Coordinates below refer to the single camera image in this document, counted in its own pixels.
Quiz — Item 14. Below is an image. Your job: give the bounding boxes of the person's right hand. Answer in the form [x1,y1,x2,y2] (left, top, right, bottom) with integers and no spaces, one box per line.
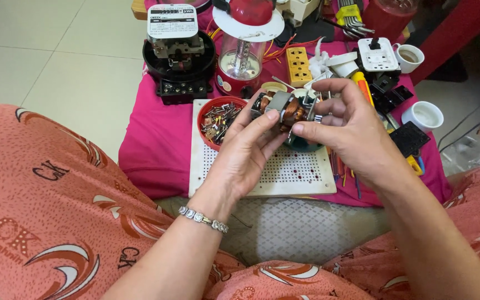
[292,78,405,189]

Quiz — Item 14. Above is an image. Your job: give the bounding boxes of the person's left hand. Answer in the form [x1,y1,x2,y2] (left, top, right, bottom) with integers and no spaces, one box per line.
[195,92,289,203]

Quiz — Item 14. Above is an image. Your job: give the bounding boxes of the small electric motor copper windings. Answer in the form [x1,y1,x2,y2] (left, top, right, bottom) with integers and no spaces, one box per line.
[251,90,323,140]

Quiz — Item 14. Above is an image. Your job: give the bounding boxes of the red bowl of screws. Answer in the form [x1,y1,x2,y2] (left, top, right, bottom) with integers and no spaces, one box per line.
[197,96,249,151]

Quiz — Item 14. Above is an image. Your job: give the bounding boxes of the orange yellow screwdriver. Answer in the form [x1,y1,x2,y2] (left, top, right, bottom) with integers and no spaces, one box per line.
[351,71,375,107]

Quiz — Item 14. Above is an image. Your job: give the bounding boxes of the teal round base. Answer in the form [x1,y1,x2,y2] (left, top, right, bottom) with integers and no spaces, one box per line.
[286,135,326,152]

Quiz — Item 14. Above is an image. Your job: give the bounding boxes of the black plastic parts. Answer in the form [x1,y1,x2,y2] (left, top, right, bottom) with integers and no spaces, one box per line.
[354,58,414,115]

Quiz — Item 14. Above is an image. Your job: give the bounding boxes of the black plastic plate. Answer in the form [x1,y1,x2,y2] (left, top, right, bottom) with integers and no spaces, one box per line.
[389,121,431,158]

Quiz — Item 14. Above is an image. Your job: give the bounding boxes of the white perforated board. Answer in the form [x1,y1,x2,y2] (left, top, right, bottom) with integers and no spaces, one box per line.
[188,99,337,198]

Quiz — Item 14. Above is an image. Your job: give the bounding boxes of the white lamp holder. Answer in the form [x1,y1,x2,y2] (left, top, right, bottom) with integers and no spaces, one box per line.
[326,51,360,78]

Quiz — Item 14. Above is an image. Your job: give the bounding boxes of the white empty cup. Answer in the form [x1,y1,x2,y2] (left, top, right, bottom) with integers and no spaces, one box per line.
[401,101,444,133]

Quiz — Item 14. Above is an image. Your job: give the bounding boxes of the white crumpled tissue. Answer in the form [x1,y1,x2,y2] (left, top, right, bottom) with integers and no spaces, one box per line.
[308,37,331,79]

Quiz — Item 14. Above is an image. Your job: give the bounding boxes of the small beige cap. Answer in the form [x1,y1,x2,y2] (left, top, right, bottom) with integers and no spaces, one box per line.
[261,81,288,93]

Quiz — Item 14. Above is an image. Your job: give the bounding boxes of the yellow power strip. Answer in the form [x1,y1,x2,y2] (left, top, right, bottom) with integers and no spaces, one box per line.
[286,47,313,88]

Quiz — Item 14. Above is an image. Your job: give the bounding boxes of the pink cloth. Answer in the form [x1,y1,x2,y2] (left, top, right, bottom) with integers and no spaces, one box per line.
[118,39,452,208]

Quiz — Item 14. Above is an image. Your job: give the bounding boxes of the woven floor mat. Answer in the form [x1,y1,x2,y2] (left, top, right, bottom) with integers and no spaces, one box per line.
[154,196,391,267]

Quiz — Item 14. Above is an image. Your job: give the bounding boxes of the white cup with coffee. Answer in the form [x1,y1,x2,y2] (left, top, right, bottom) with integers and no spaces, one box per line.
[392,43,425,74]

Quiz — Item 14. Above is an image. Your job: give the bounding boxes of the set of hex keys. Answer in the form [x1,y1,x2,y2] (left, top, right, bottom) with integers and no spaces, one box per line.
[335,0,376,40]

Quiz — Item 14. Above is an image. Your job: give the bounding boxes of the red rechargeable lantern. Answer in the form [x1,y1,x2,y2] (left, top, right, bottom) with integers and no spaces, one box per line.
[212,0,285,99]

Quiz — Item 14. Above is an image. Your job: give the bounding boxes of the clear plastic bag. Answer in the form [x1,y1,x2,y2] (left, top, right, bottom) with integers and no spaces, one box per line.
[440,135,480,176]

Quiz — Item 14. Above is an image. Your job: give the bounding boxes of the red plastic jar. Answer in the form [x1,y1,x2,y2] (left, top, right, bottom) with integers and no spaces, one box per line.
[362,0,419,41]

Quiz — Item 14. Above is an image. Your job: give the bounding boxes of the black electricity meter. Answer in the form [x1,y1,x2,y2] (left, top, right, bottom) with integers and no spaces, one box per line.
[142,4,217,106]

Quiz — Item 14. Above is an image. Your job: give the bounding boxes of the white electrical device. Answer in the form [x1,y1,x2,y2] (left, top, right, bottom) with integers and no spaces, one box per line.
[276,0,323,28]

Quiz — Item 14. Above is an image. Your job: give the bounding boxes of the person's patterned orange trousers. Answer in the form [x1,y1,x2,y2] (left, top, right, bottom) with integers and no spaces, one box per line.
[0,104,480,300]

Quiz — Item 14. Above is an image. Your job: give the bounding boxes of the silver bracelet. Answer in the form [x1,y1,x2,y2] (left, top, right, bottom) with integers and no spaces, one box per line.
[178,206,229,233]

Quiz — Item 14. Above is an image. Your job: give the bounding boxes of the white wall socket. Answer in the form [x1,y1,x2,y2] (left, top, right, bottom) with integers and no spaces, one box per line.
[357,37,401,72]

